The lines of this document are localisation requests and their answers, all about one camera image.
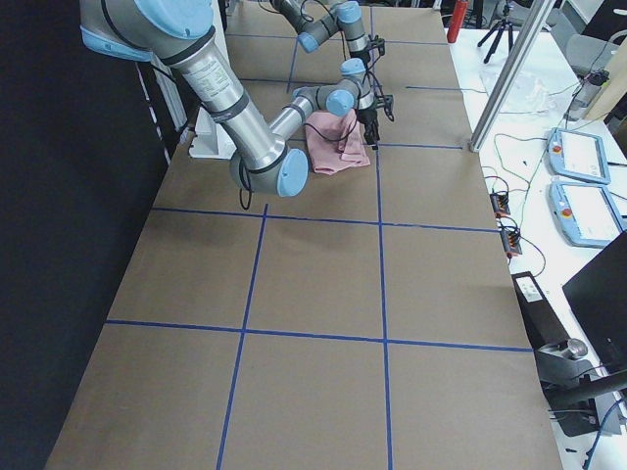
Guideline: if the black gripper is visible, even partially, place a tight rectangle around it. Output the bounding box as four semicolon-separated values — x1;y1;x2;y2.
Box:
357;108;380;146

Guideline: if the pink Snoopy t-shirt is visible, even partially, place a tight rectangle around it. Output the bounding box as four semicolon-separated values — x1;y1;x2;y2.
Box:
305;110;370;175

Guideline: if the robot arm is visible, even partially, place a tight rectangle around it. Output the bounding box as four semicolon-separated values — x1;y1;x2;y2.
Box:
79;0;393;197
270;0;370;58

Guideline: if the red cylinder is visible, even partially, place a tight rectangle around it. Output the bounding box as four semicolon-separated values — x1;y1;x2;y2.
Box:
447;0;468;44

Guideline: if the clear plastic bag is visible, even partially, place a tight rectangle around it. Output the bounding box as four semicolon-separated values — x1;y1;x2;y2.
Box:
501;71;556;114

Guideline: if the orange grey USB hub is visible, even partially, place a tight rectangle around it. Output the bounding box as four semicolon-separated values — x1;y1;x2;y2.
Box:
500;225;522;259

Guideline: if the upper blue teach pendant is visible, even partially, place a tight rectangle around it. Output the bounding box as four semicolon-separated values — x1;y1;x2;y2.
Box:
546;127;611;185

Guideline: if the blue teach pendant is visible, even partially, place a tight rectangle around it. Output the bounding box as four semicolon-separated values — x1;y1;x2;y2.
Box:
549;181;626;249
546;127;611;185

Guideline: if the lower blue teach pendant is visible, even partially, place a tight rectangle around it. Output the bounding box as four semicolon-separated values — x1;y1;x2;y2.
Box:
549;181;626;249

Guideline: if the black box with label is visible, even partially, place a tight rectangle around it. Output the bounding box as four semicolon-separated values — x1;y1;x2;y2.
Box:
511;271;570;350

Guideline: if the black monitor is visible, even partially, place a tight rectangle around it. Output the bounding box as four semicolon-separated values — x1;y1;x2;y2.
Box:
562;234;626;372

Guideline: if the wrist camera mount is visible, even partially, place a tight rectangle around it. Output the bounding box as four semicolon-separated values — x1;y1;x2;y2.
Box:
367;34;386;57
375;94;395;122

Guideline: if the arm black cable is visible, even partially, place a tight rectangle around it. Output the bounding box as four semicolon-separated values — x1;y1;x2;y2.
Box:
238;115;359;211
337;36;388;99

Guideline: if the black camera tripod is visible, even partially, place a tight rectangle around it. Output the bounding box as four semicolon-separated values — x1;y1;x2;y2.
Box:
477;1;514;64

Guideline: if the aluminium frame post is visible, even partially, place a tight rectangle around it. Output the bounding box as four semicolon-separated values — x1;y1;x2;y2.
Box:
468;0;555;153

